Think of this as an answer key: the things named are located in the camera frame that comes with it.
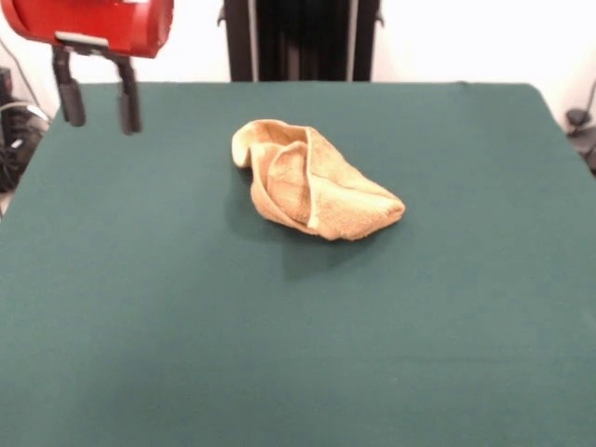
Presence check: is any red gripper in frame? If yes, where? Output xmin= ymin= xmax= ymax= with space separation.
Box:
xmin=2 ymin=0 xmax=175 ymax=136

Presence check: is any tan terry towel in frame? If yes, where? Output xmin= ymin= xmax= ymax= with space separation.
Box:
xmin=231 ymin=118 xmax=407 ymax=242

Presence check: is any dark green table cloth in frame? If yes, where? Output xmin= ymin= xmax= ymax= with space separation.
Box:
xmin=0 ymin=81 xmax=596 ymax=447

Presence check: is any black cable bundle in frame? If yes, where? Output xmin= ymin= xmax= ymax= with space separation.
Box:
xmin=570 ymin=126 xmax=596 ymax=176

